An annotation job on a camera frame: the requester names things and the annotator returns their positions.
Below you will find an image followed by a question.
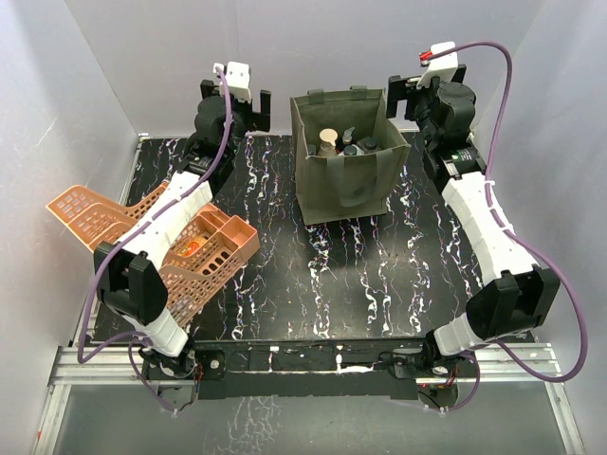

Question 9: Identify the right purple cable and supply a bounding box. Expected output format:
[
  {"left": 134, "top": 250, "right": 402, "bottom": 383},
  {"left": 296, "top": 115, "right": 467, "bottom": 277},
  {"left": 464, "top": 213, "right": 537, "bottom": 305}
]
[{"left": 421, "top": 41, "right": 589, "bottom": 416}]

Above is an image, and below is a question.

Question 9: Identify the orange bottle blue pump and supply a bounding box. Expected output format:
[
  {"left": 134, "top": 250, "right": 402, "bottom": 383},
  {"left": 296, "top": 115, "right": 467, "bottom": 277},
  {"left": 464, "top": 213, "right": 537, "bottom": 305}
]
[{"left": 341, "top": 127, "right": 355, "bottom": 146}]

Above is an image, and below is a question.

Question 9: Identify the beige brown lotion bottle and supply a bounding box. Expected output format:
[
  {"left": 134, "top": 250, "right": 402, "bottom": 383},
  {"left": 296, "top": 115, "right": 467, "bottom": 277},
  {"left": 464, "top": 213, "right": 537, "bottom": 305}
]
[{"left": 317, "top": 128, "right": 339, "bottom": 157}]

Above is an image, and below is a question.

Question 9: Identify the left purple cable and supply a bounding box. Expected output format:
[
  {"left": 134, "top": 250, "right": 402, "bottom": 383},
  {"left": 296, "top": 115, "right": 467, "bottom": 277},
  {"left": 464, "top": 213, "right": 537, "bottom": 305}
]
[{"left": 76, "top": 65, "right": 238, "bottom": 418}]

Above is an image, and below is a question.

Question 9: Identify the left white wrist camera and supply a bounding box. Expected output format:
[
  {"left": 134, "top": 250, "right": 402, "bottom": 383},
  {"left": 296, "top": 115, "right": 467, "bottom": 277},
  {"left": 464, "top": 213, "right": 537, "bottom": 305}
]
[{"left": 213, "top": 62, "right": 252, "bottom": 103}]

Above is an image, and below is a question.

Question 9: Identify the orange packet in basket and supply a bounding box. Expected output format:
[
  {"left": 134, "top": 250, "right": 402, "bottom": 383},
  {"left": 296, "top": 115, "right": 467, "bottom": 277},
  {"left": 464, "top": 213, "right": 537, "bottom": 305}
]
[{"left": 181, "top": 237, "right": 207, "bottom": 258}]

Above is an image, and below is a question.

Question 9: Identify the olive green canvas bag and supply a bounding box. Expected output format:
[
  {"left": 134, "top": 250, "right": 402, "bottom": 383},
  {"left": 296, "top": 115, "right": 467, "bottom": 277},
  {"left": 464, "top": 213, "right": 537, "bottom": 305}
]
[{"left": 290, "top": 86, "right": 411, "bottom": 226}]

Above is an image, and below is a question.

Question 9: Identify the clear square bottle black cap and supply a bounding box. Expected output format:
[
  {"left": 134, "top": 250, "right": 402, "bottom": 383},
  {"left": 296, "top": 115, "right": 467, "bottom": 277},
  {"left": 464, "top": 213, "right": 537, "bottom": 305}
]
[{"left": 358, "top": 136, "right": 379, "bottom": 154}]

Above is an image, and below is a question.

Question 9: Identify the purple cable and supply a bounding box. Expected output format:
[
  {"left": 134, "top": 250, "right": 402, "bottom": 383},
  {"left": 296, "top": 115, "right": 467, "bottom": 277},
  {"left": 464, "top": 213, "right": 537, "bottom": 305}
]
[
  {"left": 76, "top": 65, "right": 238, "bottom": 418},
  {"left": 421, "top": 41, "right": 589, "bottom": 416}
]

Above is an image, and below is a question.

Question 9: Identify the orange plastic basket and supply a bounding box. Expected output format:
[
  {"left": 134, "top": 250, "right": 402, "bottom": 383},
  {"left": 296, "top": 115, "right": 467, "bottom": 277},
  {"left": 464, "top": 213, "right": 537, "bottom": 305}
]
[{"left": 46, "top": 182, "right": 260, "bottom": 328}]

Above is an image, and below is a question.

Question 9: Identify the aluminium frame rail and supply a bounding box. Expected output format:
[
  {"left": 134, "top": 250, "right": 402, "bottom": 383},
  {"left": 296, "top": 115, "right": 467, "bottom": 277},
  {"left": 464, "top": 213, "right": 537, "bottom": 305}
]
[{"left": 33, "top": 338, "right": 560, "bottom": 454}]

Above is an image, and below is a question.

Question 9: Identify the white rectangular lotion bottle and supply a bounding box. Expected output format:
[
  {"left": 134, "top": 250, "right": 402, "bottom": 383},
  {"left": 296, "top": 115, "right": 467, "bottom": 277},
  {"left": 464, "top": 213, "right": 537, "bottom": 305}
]
[{"left": 341, "top": 144, "right": 364, "bottom": 156}]

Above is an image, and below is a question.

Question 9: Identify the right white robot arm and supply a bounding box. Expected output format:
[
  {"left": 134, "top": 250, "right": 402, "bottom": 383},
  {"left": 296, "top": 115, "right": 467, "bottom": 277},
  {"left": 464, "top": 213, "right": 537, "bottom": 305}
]
[{"left": 386, "top": 76, "right": 561, "bottom": 376}]

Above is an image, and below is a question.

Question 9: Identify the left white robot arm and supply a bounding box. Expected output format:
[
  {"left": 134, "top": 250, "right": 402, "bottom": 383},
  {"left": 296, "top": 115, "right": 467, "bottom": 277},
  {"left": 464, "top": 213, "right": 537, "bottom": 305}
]
[{"left": 87, "top": 62, "right": 271, "bottom": 378}]

